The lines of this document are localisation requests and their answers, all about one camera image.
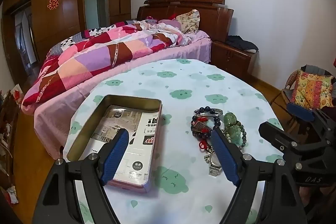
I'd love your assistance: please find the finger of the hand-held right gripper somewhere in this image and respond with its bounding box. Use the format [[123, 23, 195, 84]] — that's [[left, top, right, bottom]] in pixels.
[[258, 122, 331, 162], [286, 102, 330, 125]]

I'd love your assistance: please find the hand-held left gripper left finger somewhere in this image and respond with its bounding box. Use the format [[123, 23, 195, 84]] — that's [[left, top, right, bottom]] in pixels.
[[31, 127, 130, 224]]

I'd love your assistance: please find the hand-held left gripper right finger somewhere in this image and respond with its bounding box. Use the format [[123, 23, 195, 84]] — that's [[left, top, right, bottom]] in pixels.
[[211, 128, 307, 224]]

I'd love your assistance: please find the silver wristwatch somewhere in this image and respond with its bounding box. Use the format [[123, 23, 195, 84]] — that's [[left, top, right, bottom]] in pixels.
[[204, 151, 223, 177]]

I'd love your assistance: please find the red knotted cord charm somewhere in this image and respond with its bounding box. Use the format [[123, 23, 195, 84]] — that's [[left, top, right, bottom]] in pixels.
[[192, 112, 214, 152]]

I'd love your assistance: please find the grey-green bead bracelet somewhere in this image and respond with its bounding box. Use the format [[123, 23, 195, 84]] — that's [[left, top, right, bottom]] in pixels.
[[223, 120, 248, 150]]

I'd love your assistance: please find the dark purple bead bracelet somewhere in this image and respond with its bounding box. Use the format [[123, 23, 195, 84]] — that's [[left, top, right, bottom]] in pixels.
[[192, 107, 223, 139]]

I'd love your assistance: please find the green jade bangle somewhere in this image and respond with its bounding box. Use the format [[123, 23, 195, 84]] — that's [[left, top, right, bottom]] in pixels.
[[223, 112, 238, 142]]

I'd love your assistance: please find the silver bangle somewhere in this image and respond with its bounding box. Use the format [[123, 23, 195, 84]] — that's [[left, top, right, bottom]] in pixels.
[[200, 108, 223, 119]]

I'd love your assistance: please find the rectangular metal tin box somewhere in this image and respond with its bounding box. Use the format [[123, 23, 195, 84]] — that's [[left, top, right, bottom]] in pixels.
[[63, 94, 163, 193]]

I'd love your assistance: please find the chair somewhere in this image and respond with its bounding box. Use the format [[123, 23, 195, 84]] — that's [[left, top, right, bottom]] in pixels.
[[270, 65, 336, 135]]

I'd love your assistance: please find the yellow patterned cushion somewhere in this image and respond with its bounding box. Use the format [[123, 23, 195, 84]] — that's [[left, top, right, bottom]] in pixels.
[[291, 70, 335, 110]]

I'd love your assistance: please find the printed paper sheet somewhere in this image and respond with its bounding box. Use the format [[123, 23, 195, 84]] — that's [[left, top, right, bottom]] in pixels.
[[85, 105, 158, 186]]

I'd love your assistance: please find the bed with pink sheet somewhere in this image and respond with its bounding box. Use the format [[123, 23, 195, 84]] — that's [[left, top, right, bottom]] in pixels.
[[21, 29, 212, 159]]

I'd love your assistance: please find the wooden nightstand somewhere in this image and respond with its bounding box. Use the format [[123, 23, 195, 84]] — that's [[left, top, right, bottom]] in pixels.
[[210, 40, 257, 78]]

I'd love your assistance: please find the white tablecloth with green clouds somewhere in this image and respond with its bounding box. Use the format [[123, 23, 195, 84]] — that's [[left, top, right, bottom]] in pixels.
[[62, 58, 289, 224]]

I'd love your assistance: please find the dark clothing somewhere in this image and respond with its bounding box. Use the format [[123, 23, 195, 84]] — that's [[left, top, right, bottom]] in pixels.
[[226, 35, 259, 54]]

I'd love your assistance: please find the pink patchwork quilt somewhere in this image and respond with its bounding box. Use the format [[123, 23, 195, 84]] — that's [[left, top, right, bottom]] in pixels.
[[22, 20, 192, 109]]

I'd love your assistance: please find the cluttered wooden media cabinet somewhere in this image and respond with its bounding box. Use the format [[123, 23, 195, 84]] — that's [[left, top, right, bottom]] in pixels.
[[0, 84, 23, 205]]

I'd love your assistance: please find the wooden headboard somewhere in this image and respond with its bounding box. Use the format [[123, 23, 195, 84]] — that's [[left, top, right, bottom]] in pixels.
[[136, 0, 235, 42]]

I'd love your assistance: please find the floral pillow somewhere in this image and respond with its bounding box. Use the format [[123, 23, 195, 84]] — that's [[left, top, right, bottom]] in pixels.
[[175, 9, 200, 34]]

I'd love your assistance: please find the wooden wardrobe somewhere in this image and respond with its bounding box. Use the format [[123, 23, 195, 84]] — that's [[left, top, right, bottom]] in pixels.
[[0, 0, 132, 84]]

